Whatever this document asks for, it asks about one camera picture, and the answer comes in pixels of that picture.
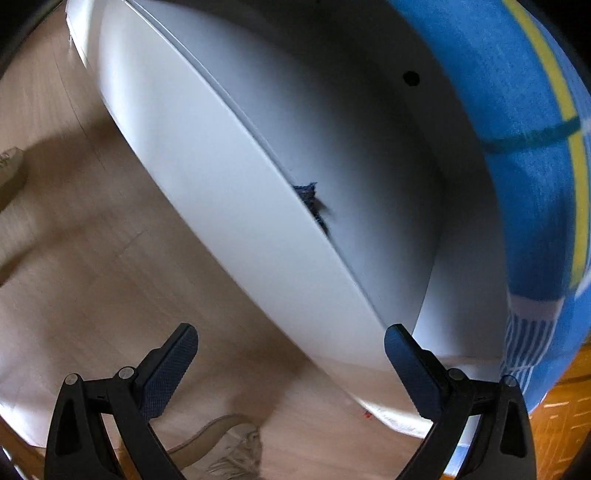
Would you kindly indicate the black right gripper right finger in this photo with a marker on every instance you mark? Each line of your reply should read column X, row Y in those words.
column 502, row 447

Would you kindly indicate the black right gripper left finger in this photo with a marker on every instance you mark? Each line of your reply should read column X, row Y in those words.
column 78, row 446

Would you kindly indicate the beige sneaker left edge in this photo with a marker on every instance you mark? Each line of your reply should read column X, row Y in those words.
column 13, row 174

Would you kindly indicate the dark blue cloth piece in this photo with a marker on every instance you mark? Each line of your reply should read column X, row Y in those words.
column 308, row 195

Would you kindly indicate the blue plaid tablecloth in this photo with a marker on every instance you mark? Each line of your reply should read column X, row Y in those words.
column 529, row 105

